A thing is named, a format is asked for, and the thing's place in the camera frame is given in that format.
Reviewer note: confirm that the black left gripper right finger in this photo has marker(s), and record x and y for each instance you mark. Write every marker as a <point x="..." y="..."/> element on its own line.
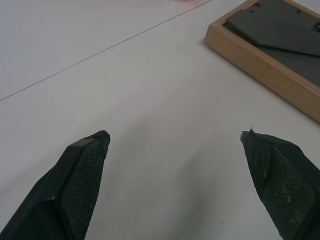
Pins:
<point x="285" y="190"/>

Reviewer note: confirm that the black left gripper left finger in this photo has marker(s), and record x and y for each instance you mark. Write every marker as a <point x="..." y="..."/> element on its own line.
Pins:
<point x="75" y="190"/>

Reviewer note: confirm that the wooden picture frame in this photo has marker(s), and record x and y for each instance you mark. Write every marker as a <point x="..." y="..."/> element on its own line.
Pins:
<point x="272" y="50"/>

